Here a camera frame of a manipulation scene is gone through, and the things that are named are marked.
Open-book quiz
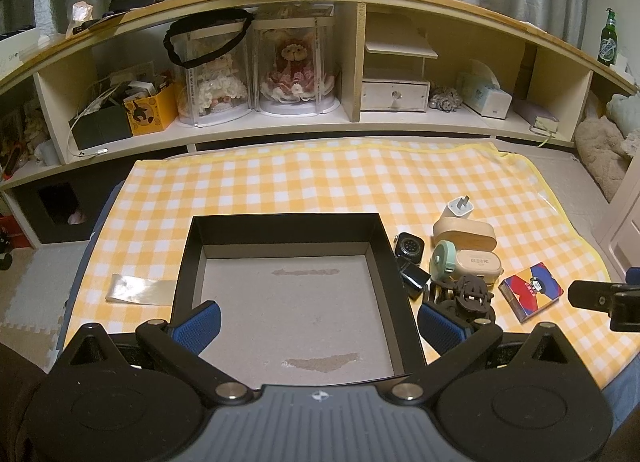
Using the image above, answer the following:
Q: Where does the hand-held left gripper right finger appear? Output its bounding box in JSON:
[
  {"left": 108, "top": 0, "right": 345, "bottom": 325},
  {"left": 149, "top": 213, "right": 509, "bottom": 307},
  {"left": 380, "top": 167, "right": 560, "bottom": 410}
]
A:
[{"left": 382, "top": 302, "right": 575, "bottom": 406}]

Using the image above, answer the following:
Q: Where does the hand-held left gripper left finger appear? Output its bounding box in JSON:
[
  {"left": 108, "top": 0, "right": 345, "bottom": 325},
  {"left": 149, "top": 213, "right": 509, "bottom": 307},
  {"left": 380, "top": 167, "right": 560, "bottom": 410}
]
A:
[{"left": 61, "top": 301, "right": 262, "bottom": 406}]

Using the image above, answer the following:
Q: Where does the black hair claw clip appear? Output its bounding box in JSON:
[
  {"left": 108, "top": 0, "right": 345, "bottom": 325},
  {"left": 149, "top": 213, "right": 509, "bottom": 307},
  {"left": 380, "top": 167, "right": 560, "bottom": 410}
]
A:
[{"left": 425, "top": 274, "right": 497, "bottom": 328}]

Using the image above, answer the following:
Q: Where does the colourful playing card box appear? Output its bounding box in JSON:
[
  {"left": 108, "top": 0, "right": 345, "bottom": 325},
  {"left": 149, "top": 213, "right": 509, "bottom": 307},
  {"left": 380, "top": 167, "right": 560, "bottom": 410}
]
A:
[{"left": 498, "top": 262, "right": 564, "bottom": 324}]

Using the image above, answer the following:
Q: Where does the mint green round gadget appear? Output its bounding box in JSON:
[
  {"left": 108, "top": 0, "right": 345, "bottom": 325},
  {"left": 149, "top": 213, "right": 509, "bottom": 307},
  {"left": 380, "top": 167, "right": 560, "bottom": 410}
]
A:
[{"left": 430, "top": 240, "right": 463, "bottom": 288}]

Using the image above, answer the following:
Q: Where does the beige earbud case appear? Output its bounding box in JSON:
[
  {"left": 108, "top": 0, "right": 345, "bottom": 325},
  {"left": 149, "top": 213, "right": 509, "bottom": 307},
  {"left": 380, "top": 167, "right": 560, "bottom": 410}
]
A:
[{"left": 457, "top": 248, "right": 500, "bottom": 288}]

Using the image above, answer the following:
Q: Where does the black cardboard box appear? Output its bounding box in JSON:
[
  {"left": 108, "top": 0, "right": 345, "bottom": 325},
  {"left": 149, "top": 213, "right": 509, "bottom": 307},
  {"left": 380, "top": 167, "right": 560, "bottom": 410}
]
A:
[{"left": 170, "top": 213, "right": 427, "bottom": 384}]

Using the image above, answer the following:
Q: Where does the beige wood-look oval case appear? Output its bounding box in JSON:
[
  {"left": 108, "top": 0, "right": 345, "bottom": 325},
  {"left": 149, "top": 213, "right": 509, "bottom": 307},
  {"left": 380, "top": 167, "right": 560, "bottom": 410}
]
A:
[{"left": 432, "top": 216, "right": 497, "bottom": 253}]

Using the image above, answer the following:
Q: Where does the white charger plug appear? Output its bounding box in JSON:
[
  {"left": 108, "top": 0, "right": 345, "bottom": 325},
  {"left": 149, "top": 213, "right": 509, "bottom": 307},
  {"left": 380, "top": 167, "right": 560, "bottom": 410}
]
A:
[{"left": 441, "top": 196, "right": 475, "bottom": 223}]

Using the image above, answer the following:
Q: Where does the white cabinet door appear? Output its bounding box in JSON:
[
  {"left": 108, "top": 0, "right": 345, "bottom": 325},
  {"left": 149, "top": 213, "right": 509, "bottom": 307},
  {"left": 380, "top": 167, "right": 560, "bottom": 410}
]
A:
[{"left": 600, "top": 157, "right": 640, "bottom": 269}]

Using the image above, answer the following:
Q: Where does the shiny cream ribbon strip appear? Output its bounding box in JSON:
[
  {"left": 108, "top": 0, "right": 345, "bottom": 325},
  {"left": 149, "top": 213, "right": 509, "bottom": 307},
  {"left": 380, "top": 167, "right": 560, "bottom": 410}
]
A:
[{"left": 105, "top": 273, "right": 179, "bottom": 307}]

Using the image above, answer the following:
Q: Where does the beige plush blanket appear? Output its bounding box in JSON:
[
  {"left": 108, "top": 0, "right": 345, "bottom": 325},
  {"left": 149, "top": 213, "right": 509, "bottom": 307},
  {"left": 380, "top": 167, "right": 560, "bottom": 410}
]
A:
[{"left": 575, "top": 117, "right": 632, "bottom": 203}]

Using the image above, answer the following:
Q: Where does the grey foam floor mat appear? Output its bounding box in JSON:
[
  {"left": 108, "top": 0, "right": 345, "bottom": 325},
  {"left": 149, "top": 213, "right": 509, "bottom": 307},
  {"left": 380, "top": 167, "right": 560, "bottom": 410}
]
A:
[{"left": 0, "top": 242, "right": 93, "bottom": 373}]

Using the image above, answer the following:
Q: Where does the pale green plush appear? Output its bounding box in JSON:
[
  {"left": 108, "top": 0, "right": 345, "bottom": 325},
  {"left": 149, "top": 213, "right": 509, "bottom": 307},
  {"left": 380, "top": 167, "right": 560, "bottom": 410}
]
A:
[{"left": 607, "top": 93, "right": 640, "bottom": 133}]

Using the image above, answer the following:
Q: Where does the yellow white checkered blanket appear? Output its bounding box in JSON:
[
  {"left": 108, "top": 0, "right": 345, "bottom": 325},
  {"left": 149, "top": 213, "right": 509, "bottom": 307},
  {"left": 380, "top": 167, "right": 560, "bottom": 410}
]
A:
[{"left": 62, "top": 138, "right": 640, "bottom": 391}]

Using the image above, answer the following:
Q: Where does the lilac flat pouch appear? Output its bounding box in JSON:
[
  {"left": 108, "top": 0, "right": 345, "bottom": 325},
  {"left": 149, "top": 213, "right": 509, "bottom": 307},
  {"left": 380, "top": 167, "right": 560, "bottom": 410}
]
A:
[{"left": 512, "top": 99, "right": 560, "bottom": 130}]

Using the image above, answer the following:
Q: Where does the person's dark clothing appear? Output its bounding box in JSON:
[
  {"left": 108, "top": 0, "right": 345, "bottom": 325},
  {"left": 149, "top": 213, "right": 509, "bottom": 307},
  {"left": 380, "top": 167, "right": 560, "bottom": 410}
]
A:
[{"left": 0, "top": 342, "right": 51, "bottom": 462}]

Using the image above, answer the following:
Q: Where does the black cube storage box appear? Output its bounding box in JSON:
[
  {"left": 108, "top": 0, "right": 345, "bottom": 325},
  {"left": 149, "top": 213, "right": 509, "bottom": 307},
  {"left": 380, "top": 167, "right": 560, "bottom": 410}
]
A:
[{"left": 10, "top": 167, "right": 117, "bottom": 245}]

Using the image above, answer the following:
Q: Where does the red box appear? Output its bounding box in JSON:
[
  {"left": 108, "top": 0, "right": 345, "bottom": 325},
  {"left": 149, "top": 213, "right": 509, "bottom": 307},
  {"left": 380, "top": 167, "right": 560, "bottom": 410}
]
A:
[{"left": 0, "top": 214, "right": 23, "bottom": 249}]

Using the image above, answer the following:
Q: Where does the pale blue tissue box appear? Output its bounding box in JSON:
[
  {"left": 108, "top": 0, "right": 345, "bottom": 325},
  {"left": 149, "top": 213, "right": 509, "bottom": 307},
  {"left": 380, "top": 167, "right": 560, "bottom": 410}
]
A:
[{"left": 457, "top": 59, "right": 513, "bottom": 119}]

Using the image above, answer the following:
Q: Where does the yellow printed box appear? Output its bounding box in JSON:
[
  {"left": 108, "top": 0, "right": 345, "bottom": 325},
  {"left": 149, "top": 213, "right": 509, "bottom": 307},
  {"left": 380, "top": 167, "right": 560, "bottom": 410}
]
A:
[{"left": 123, "top": 84, "right": 180, "bottom": 137}]

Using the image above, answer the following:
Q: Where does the dark green box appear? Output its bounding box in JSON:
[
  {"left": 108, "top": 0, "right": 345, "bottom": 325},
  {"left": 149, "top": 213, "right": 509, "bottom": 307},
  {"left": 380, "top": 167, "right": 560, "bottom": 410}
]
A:
[{"left": 70, "top": 104, "right": 133, "bottom": 150}]

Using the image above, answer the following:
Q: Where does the silver beaded ornament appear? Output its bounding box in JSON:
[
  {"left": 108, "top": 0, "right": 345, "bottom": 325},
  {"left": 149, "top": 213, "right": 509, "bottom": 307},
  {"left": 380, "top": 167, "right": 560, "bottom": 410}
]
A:
[{"left": 429, "top": 84, "right": 463, "bottom": 110}]

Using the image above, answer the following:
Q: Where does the pale blue cup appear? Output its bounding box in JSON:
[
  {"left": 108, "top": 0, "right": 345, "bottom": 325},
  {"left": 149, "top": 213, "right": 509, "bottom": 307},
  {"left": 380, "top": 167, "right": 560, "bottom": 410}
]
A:
[{"left": 37, "top": 139, "right": 61, "bottom": 166}]

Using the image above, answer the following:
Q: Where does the green beer bottle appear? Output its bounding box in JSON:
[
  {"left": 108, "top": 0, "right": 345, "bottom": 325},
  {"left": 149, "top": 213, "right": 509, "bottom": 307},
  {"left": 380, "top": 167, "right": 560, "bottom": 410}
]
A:
[{"left": 597, "top": 8, "right": 620, "bottom": 67}]

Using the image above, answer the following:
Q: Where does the small white drawer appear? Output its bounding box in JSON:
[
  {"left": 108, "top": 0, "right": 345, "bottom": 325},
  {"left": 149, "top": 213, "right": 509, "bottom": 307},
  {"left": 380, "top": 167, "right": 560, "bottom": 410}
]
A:
[{"left": 361, "top": 17, "right": 438, "bottom": 113}]

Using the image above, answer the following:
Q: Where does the white dress doll clear case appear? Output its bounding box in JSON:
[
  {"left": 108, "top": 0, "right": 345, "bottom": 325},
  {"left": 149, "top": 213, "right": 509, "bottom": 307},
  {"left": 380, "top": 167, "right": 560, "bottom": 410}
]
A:
[{"left": 175, "top": 17, "right": 254, "bottom": 128}]

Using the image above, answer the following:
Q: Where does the pink dress doll clear case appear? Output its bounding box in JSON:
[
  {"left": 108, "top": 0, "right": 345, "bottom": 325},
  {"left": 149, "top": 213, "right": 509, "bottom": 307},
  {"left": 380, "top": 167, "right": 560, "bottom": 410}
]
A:
[{"left": 252, "top": 17, "right": 342, "bottom": 118}]

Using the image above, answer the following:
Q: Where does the wooden curved shelf unit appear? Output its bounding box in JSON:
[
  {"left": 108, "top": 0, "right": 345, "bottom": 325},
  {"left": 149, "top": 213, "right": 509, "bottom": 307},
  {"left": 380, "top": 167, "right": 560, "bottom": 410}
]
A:
[{"left": 0, "top": 0, "right": 640, "bottom": 248}]

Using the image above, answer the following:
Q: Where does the black headband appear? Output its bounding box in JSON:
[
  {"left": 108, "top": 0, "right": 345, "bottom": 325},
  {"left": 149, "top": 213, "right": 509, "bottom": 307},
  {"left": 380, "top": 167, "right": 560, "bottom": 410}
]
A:
[{"left": 164, "top": 8, "right": 255, "bottom": 68}]

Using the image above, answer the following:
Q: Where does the white cardboard box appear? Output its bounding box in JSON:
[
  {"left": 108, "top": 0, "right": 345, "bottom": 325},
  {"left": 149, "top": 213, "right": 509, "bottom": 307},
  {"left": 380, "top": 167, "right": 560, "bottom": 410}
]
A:
[{"left": 0, "top": 24, "right": 51, "bottom": 78}]

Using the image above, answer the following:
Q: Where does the black flat wallet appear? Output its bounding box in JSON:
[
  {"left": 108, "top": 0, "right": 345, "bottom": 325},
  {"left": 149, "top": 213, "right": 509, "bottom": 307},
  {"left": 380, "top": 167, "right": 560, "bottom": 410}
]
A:
[{"left": 107, "top": 0, "right": 163, "bottom": 14}]

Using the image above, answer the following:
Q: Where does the pink crumpled wrapper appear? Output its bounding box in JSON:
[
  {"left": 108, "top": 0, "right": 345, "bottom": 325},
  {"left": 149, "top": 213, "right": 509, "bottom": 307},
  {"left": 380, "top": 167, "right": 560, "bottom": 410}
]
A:
[{"left": 66, "top": 2, "right": 96, "bottom": 38}]

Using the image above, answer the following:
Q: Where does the small olive book green cord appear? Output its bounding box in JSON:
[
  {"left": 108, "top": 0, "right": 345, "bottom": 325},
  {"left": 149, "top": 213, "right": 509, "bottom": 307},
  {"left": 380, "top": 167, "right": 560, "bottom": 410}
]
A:
[{"left": 530, "top": 116, "right": 561, "bottom": 148}]

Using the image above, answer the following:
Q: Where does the white cable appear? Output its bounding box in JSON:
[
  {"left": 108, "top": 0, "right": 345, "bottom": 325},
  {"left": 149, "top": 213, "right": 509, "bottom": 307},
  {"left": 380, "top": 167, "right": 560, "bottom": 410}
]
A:
[{"left": 67, "top": 82, "right": 109, "bottom": 159}]

